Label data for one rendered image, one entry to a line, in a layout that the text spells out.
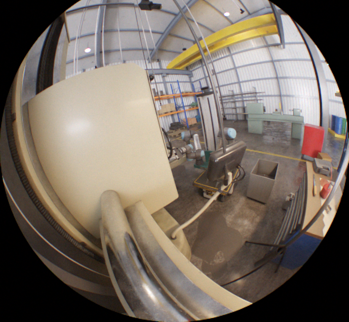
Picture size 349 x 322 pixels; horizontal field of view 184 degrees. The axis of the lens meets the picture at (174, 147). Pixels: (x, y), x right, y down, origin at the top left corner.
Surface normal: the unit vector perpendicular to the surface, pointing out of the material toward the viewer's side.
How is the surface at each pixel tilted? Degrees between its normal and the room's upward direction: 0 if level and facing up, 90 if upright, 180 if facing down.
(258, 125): 90
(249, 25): 90
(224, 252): 0
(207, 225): 0
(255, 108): 90
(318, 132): 90
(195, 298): 0
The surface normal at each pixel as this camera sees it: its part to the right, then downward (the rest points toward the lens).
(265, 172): -0.80, 0.36
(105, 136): 0.56, 0.15
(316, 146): -0.93, 0.29
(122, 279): -0.37, -0.84
